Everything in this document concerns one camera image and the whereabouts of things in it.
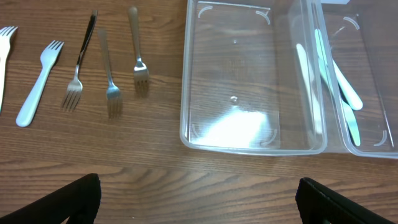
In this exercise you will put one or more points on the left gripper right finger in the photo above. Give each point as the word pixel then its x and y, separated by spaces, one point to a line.
pixel 317 204

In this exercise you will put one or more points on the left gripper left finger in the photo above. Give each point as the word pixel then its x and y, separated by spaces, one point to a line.
pixel 77 202

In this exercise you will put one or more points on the white plastic knife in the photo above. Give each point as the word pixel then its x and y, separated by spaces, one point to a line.
pixel 350 94

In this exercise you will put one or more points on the left clear plastic container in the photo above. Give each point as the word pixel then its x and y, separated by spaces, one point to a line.
pixel 251 83

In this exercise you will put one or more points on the clear plastic container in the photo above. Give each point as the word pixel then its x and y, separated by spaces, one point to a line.
pixel 361 37
pixel 251 83

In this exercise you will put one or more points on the right clear plastic container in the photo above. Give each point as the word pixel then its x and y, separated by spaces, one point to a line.
pixel 361 37

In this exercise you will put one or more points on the short metal fork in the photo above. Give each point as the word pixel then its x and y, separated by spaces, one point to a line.
pixel 113 93

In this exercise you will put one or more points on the long metal fork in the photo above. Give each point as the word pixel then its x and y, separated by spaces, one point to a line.
pixel 141 73

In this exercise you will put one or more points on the white plastic fork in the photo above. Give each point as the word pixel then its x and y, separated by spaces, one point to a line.
pixel 5 45
pixel 48 58

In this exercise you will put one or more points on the white plastic fork far left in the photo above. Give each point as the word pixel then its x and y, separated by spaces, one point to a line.
pixel 5 45

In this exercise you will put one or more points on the black handled metal fork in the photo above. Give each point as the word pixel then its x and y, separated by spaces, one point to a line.
pixel 75 87

